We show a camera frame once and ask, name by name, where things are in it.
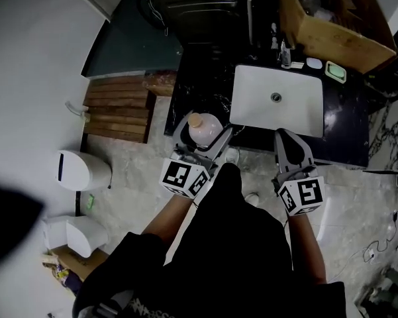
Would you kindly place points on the person's black clothing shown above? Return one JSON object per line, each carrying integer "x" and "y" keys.
{"x": 225, "y": 243}

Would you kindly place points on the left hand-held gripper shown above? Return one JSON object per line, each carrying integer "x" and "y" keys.
{"x": 182, "y": 177}

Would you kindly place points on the large open cardboard box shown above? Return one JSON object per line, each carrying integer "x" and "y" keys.
{"x": 337, "y": 35}

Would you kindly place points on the chrome faucet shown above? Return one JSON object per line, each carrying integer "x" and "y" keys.
{"x": 285, "y": 56}

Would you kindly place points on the person's left forearm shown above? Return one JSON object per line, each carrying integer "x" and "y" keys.
{"x": 172, "y": 217}

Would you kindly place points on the white trash bin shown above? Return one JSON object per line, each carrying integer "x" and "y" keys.
{"x": 79, "y": 171}

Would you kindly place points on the white vertical pipe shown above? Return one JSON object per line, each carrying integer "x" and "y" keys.
{"x": 250, "y": 12}

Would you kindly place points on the person's white shoe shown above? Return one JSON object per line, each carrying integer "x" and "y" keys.
{"x": 232, "y": 156}
{"x": 252, "y": 198}

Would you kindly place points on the pink bottle with tan cap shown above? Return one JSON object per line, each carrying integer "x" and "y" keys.
{"x": 205, "y": 129}

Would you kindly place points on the black ribbed appliance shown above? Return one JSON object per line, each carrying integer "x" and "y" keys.
{"x": 202, "y": 8}

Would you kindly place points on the green floor item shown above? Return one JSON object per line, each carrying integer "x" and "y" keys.
{"x": 91, "y": 201}

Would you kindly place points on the small flat cardboard box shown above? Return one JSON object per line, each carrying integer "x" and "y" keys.
{"x": 76, "y": 263}

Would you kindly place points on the white soap bar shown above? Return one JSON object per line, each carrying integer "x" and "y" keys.
{"x": 314, "y": 63}

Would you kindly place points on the white rectangular sink basin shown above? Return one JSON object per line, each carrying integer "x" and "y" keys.
{"x": 278, "y": 111}

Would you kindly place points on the white wall hook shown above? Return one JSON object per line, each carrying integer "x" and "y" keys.
{"x": 75, "y": 108}

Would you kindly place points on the white toilet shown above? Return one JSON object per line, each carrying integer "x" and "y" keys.
{"x": 74, "y": 235}

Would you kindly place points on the green soap dish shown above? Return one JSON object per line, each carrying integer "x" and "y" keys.
{"x": 335, "y": 71}

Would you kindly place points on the person's right forearm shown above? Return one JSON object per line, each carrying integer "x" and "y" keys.
{"x": 306, "y": 247}

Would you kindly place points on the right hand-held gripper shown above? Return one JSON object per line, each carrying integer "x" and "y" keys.
{"x": 301, "y": 190}

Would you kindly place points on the wooden slat floor mat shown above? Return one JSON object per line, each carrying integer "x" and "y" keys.
{"x": 119, "y": 111}

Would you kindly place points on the dark marble sink counter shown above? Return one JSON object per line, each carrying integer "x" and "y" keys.
{"x": 344, "y": 121}

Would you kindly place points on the white marble veined block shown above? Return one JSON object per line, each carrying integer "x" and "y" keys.
{"x": 389, "y": 134}

